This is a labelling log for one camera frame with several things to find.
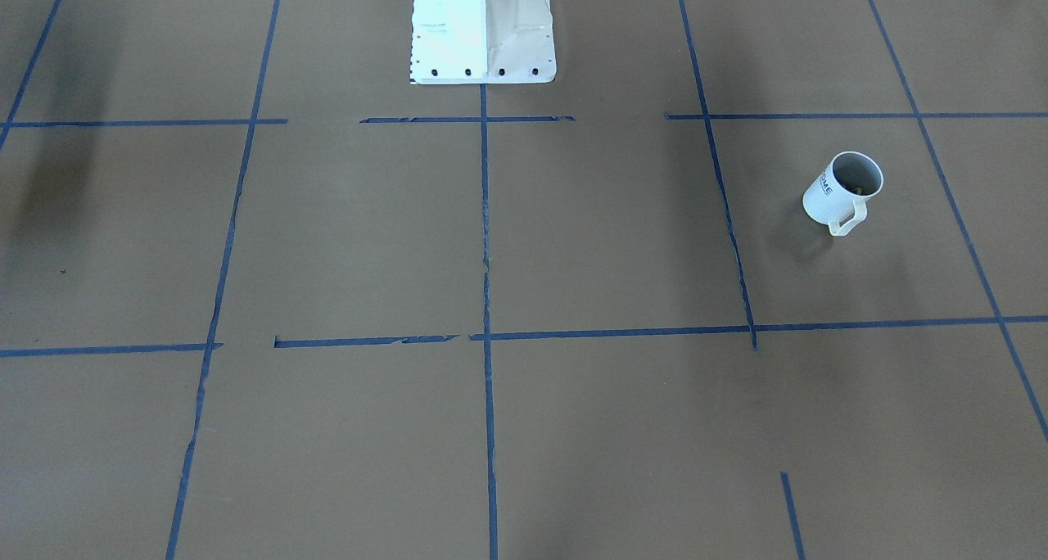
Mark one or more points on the white mug with handle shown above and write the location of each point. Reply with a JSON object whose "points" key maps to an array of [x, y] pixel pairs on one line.
{"points": [[838, 198]]}

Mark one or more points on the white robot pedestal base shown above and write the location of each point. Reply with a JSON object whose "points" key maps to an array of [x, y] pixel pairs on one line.
{"points": [[482, 42]]}

